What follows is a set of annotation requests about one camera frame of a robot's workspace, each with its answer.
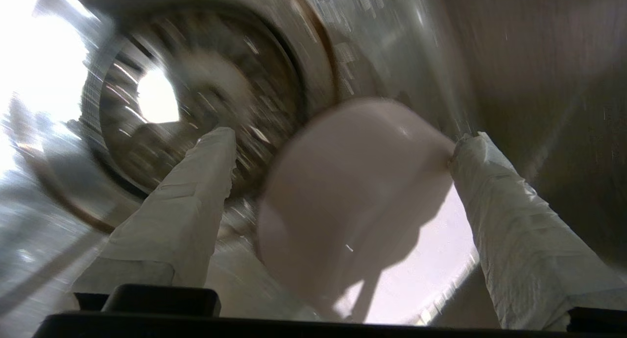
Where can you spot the metal sink drain strainer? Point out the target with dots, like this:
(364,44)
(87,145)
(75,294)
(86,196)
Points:
(220,73)

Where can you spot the stainless steel sink basin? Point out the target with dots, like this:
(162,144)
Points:
(539,59)

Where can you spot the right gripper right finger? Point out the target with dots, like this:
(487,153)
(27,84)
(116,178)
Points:
(519,240)

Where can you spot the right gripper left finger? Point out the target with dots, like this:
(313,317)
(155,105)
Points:
(176,220)

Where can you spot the pink bowl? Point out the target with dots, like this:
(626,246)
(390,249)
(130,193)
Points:
(343,196)

